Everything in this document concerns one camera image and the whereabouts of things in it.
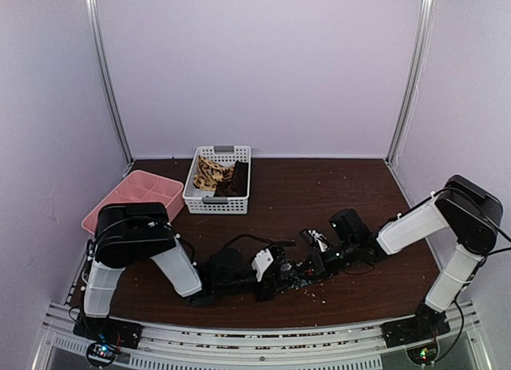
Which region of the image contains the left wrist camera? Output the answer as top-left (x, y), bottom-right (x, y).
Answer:
top-left (251, 246), bottom-right (286, 282)

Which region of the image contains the aluminium frame post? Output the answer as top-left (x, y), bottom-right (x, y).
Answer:
top-left (85, 0), bottom-right (135, 169)
top-left (386, 0), bottom-right (435, 168)

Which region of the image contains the yellow floral tie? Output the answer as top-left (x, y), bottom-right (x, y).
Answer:
top-left (193, 156), bottom-right (234, 192)

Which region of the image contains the white perforated plastic basket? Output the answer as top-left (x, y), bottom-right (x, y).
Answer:
top-left (182, 145), bottom-right (252, 215)

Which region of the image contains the right aluminium frame post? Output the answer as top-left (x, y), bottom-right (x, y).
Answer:
top-left (386, 0), bottom-right (435, 168)

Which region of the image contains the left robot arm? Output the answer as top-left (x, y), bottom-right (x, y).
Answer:
top-left (80, 202), bottom-right (295, 341)

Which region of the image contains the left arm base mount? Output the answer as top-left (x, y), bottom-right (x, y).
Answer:
top-left (73, 315), bottom-right (143, 349)

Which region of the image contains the navy floral patterned tie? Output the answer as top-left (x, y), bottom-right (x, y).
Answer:
top-left (276, 259), bottom-right (332, 292)

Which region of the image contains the aluminium front rail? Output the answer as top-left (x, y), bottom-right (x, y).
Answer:
top-left (28, 301), bottom-right (498, 369)

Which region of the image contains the dark brown red floral tie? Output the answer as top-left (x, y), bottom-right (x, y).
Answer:
top-left (214, 161), bottom-right (249, 197)

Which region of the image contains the left aluminium frame post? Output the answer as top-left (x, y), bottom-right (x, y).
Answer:
top-left (85, 0), bottom-right (135, 169)

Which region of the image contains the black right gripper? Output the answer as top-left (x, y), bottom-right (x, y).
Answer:
top-left (295, 240), bottom-right (358, 280)

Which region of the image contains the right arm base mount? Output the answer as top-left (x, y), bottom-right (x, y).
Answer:
top-left (381, 313), bottom-right (451, 348)

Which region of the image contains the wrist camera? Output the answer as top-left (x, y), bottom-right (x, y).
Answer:
top-left (299, 229), bottom-right (331, 253)
top-left (251, 246), bottom-right (286, 282)

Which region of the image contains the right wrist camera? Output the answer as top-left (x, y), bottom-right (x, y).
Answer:
top-left (299, 229), bottom-right (331, 253)

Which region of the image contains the pink divided organizer tray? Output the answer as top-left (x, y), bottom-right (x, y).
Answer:
top-left (81, 170), bottom-right (184, 234)

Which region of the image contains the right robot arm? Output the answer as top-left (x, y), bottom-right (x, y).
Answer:
top-left (299, 175), bottom-right (504, 340)

